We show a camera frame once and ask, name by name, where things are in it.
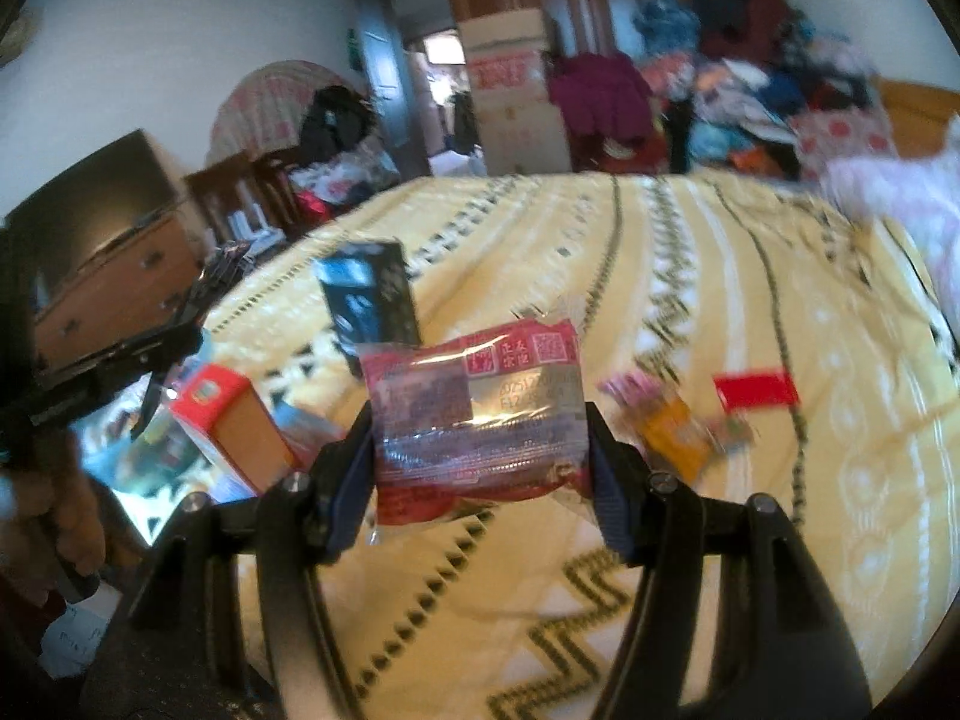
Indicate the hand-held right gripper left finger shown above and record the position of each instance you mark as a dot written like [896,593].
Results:
[349,495]

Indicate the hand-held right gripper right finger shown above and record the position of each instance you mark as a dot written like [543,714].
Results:
[611,495]

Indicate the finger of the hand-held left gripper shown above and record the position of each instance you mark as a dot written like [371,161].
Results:
[150,405]
[217,285]

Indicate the glass bowl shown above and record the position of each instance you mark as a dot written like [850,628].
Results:
[124,465]

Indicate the small orange snack packet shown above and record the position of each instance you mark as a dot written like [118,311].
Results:
[675,439]

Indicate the small pink snack packet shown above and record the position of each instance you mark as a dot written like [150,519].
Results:
[634,391]

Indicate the pink red snack packet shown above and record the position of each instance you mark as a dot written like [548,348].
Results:
[480,420]

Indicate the person's left hand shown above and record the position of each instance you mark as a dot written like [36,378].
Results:
[71,502]

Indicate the red orange box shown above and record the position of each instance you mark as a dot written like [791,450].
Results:
[232,427]

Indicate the wooden dresser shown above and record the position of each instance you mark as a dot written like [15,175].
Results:
[120,292]

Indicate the dark wooden desk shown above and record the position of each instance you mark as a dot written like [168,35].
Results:
[240,195]

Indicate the yellow patterned bedspread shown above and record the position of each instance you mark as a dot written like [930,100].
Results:
[750,540]

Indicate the black shaver box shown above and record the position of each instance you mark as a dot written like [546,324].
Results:
[371,300]

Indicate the black television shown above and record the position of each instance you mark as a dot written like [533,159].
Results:
[90,187]

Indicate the pink arched cloth cover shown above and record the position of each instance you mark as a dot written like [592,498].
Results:
[262,105]

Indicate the black jacket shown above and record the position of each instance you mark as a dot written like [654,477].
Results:
[334,124]

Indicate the white paper sheet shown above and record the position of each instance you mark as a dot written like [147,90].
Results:
[79,634]

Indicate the dark wooden door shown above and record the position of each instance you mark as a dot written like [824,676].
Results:
[386,75]

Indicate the large plain cardboard box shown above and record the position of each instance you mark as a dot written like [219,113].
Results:
[525,139]

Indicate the red printed cardboard box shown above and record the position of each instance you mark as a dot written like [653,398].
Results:
[510,79]

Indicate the small plain cardboard box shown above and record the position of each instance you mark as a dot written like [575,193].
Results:
[506,30]

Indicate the maroon jacket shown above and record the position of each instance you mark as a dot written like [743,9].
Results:
[600,97]

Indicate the pink floral quilt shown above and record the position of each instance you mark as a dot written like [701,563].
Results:
[900,202]

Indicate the pile of clothes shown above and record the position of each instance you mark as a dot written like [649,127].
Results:
[757,82]

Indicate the wooden headboard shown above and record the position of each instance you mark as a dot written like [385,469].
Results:
[915,112]

